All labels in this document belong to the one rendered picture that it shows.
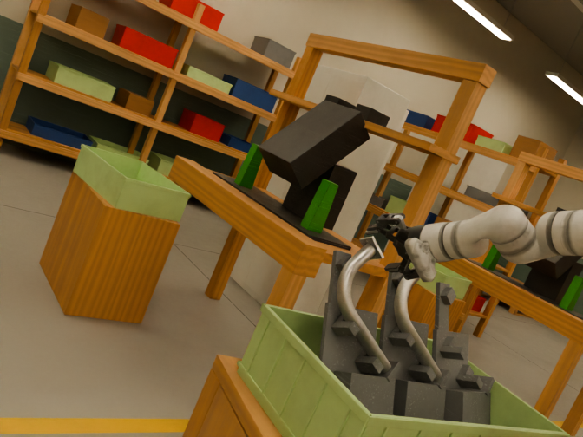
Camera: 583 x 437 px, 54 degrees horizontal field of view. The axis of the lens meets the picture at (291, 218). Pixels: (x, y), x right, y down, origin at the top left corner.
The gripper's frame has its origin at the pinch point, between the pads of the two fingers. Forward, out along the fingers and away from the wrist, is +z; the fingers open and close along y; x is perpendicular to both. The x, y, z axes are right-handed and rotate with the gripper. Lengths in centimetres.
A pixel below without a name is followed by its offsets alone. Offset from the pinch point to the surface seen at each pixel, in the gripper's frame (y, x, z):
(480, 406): -50, -7, 2
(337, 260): 0.9, 4.8, 8.6
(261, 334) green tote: -4.8, 23.8, 20.2
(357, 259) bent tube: -0.1, 3.4, 3.8
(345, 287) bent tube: -2.7, 10.0, 3.7
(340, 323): -9.2, 14.0, 6.2
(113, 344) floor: -36, 3, 204
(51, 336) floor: -14, 24, 204
